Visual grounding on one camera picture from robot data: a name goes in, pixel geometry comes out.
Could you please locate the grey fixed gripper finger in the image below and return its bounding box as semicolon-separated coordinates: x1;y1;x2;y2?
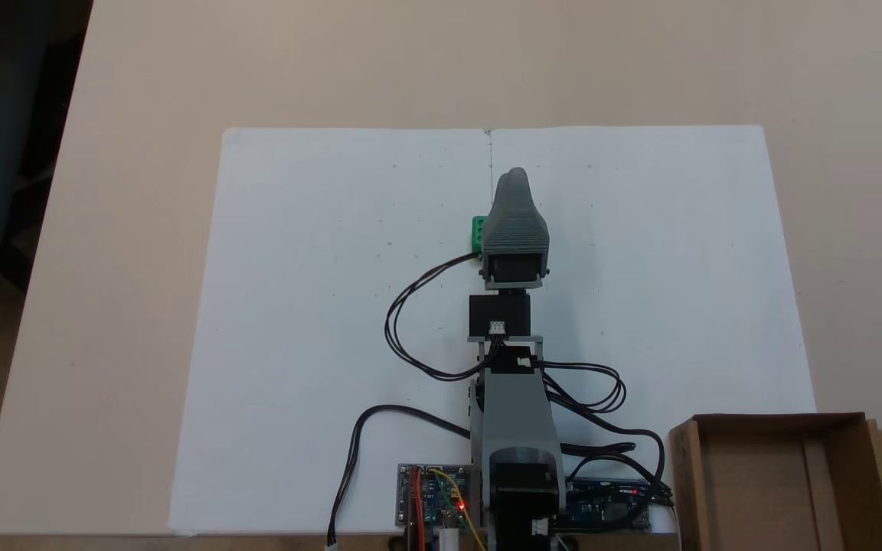
491;167;544;220

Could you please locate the white paper sheet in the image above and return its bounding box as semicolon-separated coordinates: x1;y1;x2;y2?
168;125;818;536

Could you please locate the blue circuit board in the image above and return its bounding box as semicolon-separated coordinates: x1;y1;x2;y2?
563;478;654;533

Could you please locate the brown cardboard box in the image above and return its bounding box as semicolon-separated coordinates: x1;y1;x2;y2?
668;412;882;551

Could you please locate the black elbow motor cable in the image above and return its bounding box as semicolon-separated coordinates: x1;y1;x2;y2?
529;357;628;415

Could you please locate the black gripper motor cable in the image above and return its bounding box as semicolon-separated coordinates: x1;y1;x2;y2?
384;253;505;382

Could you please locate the black shoulder motor cable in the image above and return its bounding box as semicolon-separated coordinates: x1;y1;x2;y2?
561;442;675;507

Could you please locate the long black arm cable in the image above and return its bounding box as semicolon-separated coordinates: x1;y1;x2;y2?
544;375;676;506

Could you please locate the black cable with white plug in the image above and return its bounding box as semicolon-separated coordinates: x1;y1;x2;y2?
325;405;480;549

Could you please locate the circuit board with coloured wires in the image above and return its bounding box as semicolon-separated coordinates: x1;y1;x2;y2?
397;463;480;530

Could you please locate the red wire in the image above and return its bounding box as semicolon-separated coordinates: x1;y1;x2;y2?
408;468;426;551

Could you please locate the yellow wire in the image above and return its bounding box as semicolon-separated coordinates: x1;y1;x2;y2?
429;468;488;551

